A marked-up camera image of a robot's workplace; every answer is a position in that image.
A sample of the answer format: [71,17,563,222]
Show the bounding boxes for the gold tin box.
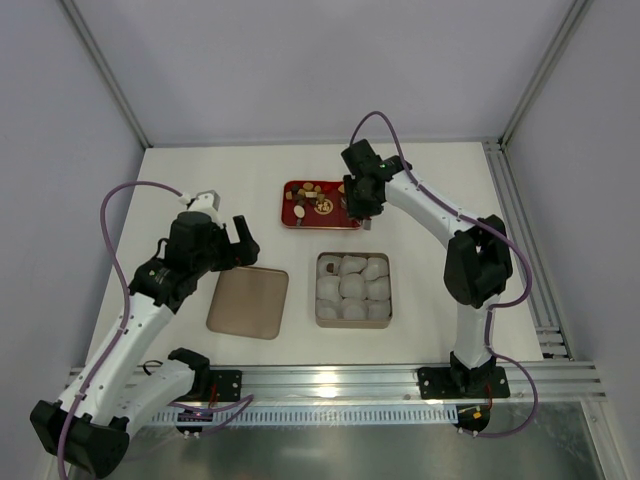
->
[314,252,393,330]

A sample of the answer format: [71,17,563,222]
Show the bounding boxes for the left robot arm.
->
[30,211,260,479]

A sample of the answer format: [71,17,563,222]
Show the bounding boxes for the gold tin lid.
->
[206,267,289,340]

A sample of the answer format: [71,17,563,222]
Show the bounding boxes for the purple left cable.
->
[55,180,191,480]

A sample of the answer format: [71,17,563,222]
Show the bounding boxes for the purple cable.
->
[348,111,540,439]
[55,180,191,480]

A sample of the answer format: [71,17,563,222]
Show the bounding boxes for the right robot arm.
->
[341,140,513,400]

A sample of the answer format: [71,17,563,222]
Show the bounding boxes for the metal tongs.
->
[341,197,372,231]

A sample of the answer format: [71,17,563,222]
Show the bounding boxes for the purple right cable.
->
[348,111,540,439]

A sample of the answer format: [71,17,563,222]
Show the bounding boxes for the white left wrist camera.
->
[187,190,222,225]

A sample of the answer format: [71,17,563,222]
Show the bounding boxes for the red tray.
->
[280,180,359,230]

